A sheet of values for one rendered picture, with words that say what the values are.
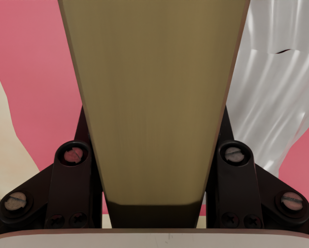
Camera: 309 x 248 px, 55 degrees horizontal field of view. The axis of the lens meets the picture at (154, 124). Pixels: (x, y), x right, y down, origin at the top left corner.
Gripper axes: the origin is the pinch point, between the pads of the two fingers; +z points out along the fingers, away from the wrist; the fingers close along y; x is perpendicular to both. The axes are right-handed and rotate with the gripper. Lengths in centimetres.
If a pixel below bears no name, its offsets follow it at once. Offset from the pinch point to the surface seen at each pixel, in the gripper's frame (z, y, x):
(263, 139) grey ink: 5.2, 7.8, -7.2
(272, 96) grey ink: 5.7, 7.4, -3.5
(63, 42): 6.0, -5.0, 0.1
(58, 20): 6.0, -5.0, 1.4
